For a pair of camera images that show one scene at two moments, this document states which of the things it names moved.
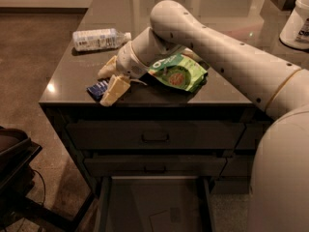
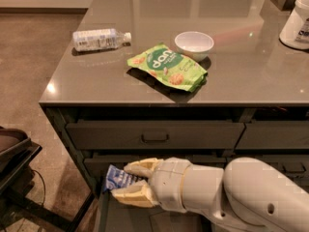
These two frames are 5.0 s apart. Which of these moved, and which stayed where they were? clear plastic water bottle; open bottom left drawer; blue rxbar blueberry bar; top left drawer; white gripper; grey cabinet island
Moved: blue rxbar blueberry bar; white gripper
Stayed: grey cabinet island; open bottom left drawer; clear plastic water bottle; top left drawer
